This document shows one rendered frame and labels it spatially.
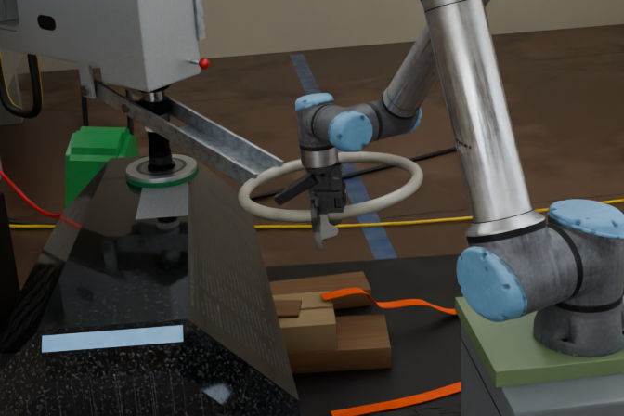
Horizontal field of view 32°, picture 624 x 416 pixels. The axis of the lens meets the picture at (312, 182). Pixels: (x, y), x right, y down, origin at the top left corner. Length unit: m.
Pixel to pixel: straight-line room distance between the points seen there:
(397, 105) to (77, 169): 2.32
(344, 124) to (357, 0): 5.43
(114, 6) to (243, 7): 4.66
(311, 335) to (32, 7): 1.40
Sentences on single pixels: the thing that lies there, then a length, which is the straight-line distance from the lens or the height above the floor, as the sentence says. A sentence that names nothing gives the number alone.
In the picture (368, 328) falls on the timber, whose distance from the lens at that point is 3.89.
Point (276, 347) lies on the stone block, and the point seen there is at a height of 0.63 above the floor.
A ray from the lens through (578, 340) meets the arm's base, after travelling 2.20.
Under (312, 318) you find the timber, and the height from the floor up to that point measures 0.20.
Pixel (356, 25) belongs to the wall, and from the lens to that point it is 7.88.
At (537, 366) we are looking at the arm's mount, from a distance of 2.17.
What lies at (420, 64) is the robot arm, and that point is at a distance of 2.37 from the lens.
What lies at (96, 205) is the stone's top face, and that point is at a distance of 3.18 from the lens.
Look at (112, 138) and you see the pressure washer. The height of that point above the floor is 0.56.
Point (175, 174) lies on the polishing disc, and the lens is 3.27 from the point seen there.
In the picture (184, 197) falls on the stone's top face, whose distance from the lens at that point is 3.16.
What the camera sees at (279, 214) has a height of 0.94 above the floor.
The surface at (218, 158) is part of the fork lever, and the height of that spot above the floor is 0.96.
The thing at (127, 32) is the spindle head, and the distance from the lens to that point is 3.11.
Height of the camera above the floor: 2.01
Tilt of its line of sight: 22 degrees down
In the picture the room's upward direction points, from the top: 3 degrees counter-clockwise
